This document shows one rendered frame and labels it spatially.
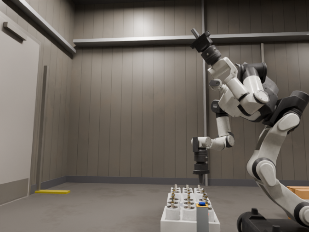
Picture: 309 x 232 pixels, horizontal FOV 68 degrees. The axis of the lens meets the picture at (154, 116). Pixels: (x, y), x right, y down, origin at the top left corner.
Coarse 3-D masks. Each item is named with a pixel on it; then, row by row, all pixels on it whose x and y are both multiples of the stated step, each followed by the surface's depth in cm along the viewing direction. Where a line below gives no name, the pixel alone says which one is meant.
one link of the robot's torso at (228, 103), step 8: (224, 88) 153; (264, 88) 146; (272, 88) 149; (224, 96) 153; (232, 96) 144; (272, 96) 145; (224, 104) 154; (232, 104) 150; (264, 104) 142; (272, 104) 144; (232, 112) 156; (240, 112) 151; (256, 112) 145; (264, 112) 143; (256, 120) 152
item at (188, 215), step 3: (183, 207) 162; (183, 210) 159; (186, 210) 157; (189, 210) 156; (192, 210) 156; (195, 210) 159; (183, 213) 158; (186, 213) 157; (189, 213) 156; (192, 213) 156; (195, 213) 158; (183, 216) 158; (186, 216) 156; (189, 216) 156; (192, 216) 156; (195, 216) 158; (183, 219) 158; (186, 219) 156; (189, 219) 155; (192, 219) 156; (195, 219) 158
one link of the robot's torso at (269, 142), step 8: (280, 120) 143; (288, 120) 142; (296, 120) 142; (264, 128) 158; (272, 128) 143; (280, 128) 142; (288, 128) 142; (264, 136) 155; (272, 136) 143; (280, 136) 142; (264, 144) 145; (272, 144) 145; (280, 144) 144; (256, 152) 149; (264, 152) 144; (272, 152) 144; (248, 160) 156; (256, 160) 143; (272, 160) 143; (248, 168) 150; (256, 176) 142
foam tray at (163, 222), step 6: (180, 210) 179; (162, 216) 164; (180, 216) 164; (216, 216) 165; (162, 222) 155; (168, 222) 154; (174, 222) 154; (180, 222) 153; (186, 222) 153; (192, 222) 152; (210, 222) 152; (216, 222) 152; (162, 228) 154; (168, 228) 154; (174, 228) 153; (180, 228) 153; (186, 228) 152; (192, 228) 152; (210, 228) 150; (216, 228) 150
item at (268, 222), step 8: (256, 208) 162; (248, 216) 159; (256, 216) 156; (248, 224) 151; (256, 224) 146; (264, 224) 146; (272, 224) 146; (280, 224) 153; (288, 224) 153; (296, 224) 153
